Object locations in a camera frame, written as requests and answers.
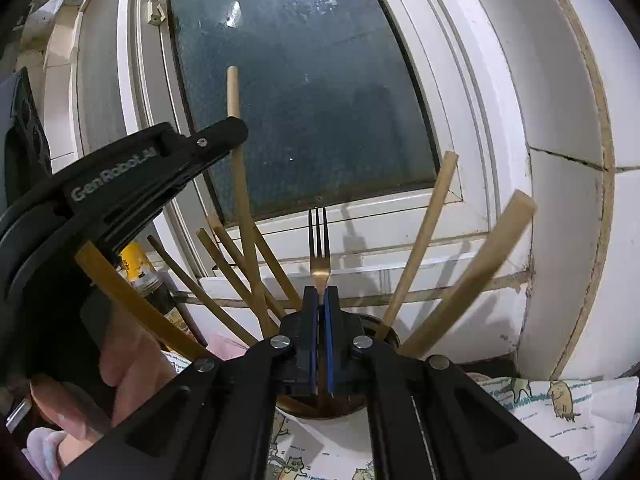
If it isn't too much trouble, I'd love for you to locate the white framed window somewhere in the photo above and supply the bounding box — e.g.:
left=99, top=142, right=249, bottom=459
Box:
left=40, top=0, right=536, bottom=311

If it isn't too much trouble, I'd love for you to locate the metal fork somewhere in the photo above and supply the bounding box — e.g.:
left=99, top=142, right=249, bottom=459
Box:
left=308, top=207, right=332, bottom=306

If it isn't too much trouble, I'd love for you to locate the pink cloth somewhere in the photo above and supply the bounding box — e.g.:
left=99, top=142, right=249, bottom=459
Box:
left=206, top=335, right=251, bottom=361

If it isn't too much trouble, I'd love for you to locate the dark sauce bottle yellow label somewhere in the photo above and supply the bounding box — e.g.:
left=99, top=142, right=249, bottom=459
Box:
left=119, top=242, right=198, bottom=346

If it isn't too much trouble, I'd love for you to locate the white cup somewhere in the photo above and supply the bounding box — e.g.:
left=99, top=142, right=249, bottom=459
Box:
left=272, top=312, right=401, bottom=480

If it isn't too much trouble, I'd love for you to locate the cat printed cloth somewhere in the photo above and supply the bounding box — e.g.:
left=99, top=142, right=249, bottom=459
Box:
left=160, top=350, right=627, bottom=480

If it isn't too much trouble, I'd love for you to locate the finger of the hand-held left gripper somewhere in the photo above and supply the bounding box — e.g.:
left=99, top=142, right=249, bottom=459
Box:
left=162, top=117, right=249, bottom=183

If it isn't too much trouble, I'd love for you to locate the bunch of chopsticks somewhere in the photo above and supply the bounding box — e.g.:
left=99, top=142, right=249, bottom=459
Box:
left=75, top=151, right=539, bottom=361

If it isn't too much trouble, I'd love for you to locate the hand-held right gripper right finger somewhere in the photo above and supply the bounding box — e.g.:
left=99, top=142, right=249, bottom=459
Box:
left=324, top=285, right=584, bottom=480

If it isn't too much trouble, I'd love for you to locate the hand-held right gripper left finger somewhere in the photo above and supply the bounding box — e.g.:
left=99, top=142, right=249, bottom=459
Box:
left=60, top=285, right=319, bottom=480

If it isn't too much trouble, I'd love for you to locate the light wooden chopstick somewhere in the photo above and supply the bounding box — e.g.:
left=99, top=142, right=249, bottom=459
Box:
left=226, top=66, right=274, bottom=337

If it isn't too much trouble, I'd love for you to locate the person's left hand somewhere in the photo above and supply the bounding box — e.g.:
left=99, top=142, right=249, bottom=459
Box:
left=29, top=307, right=177, bottom=444

